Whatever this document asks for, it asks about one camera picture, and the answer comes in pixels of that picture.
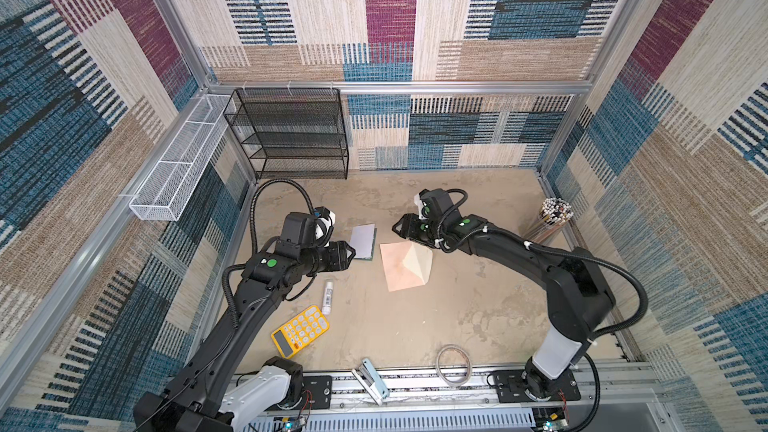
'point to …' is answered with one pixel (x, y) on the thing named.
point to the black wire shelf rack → (291, 132)
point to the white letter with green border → (363, 241)
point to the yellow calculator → (299, 331)
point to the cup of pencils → (554, 214)
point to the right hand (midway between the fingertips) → (399, 234)
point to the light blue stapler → (371, 381)
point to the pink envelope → (406, 264)
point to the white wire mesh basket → (161, 194)
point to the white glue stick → (326, 307)
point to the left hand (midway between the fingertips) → (348, 248)
